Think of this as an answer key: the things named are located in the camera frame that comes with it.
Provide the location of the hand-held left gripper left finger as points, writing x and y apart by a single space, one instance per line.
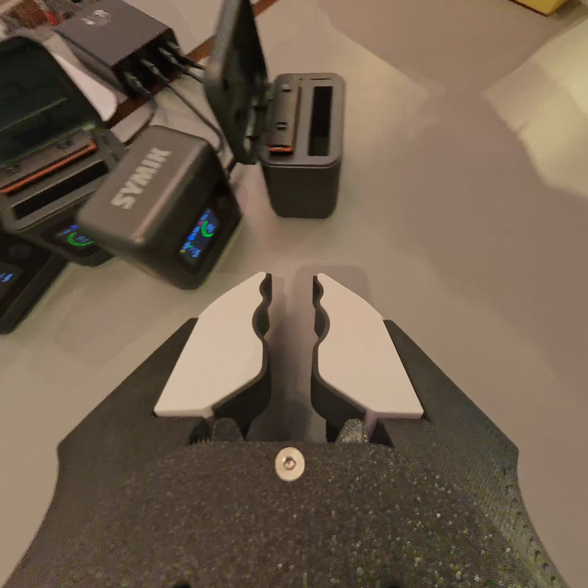
216 358

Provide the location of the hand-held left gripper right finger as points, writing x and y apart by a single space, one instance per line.
367 363

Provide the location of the black battery charging case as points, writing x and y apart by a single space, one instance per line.
147 202
37 101
303 184
23 285

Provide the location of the black camera battery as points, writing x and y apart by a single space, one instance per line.
283 119
46 170

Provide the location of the yellow plastic bin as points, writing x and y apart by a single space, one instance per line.
542 5

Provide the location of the black multi-port power hub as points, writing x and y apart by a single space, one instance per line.
110 37

